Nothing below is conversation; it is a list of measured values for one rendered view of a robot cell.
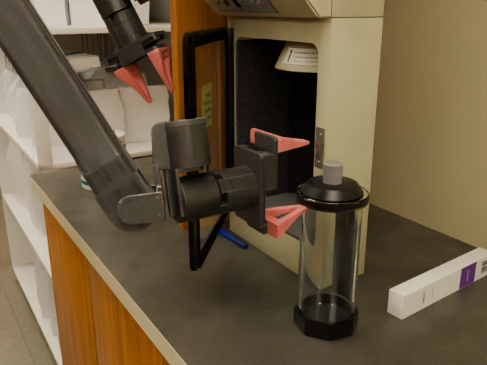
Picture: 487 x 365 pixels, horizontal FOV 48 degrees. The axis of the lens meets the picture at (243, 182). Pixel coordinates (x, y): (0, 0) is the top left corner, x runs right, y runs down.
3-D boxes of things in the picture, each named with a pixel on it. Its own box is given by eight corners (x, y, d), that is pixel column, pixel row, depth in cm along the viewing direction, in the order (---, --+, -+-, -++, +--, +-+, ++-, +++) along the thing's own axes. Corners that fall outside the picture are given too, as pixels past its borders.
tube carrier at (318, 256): (336, 294, 94) (343, 177, 87) (373, 326, 85) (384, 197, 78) (280, 306, 90) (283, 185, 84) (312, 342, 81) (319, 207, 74)
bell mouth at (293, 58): (327, 61, 115) (327, 34, 113) (389, 69, 100) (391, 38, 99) (256, 66, 106) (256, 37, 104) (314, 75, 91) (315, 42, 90)
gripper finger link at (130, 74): (146, 104, 99) (122, 57, 97) (180, 87, 97) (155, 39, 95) (133, 111, 93) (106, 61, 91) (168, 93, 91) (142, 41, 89)
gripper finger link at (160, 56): (155, 101, 99) (130, 53, 97) (188, 83, 97) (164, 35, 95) (142, 106, 92) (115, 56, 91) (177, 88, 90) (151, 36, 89)
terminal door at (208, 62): (228, 211, 121) (227, 25, 109) (194, 275, 93) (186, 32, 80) (225, 211, 121) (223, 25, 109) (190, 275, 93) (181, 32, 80)
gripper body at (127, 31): (122, 65, 98) (102, 27, 96) (169, 40, 95) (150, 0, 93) (107, 69, 92) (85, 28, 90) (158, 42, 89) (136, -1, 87)
